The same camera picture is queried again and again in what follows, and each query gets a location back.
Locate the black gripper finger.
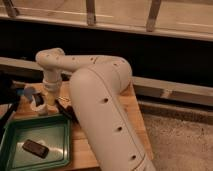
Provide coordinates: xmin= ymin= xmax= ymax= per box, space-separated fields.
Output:
xmin=33 ymin=93 xmax=44 ymax=106

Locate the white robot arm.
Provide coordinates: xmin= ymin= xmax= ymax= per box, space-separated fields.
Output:
xmin=36 ymin=48 xmax=156 ymax=171

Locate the white paper cup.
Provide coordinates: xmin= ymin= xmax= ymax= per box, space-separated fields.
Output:
xmin=30 ymin=100 xmax=48 ymax=116

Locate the blue plastic cup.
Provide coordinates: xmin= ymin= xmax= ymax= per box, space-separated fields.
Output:
xmin=23 ymin=87 xmax=36 ymax=102

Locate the metal fork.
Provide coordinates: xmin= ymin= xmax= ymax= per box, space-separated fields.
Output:
xmin=58 ymin=97 xmax=70 ymax=102

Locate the black object at left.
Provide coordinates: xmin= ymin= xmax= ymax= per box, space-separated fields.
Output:
xmin=0 ymin=71 xmax=20 ymax=133

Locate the green plastic tray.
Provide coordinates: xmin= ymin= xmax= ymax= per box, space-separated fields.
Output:
xmin=0 ymin=115 xmax=70 ymax=171

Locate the dark brown sponge block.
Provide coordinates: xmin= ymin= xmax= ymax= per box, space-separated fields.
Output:
xmin=22 ymin=139 xmax=49 ymax=158

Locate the wooden table board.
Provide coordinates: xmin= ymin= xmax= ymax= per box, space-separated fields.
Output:
xmin=14 ymin=85 xmax=153 ymax=171

